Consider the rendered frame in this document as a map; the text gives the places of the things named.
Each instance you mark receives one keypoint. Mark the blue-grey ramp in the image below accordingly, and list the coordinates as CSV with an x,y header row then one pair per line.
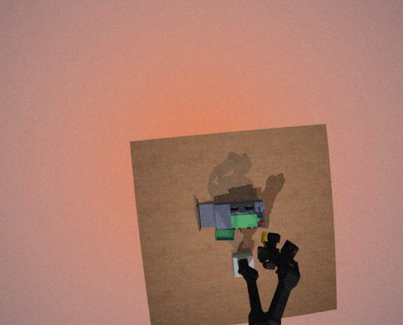
x,y
219,214

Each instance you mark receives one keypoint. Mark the green flat-topped trolley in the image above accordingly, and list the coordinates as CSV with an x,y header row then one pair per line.
x,y
244,220

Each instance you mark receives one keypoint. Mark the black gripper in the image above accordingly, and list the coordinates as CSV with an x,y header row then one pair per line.
x,y
273,239

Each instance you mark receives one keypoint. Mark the green tray floor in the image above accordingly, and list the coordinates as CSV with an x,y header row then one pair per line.
x,y
224,234

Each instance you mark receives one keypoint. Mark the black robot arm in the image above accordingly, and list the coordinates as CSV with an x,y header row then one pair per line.
x,y
288,277

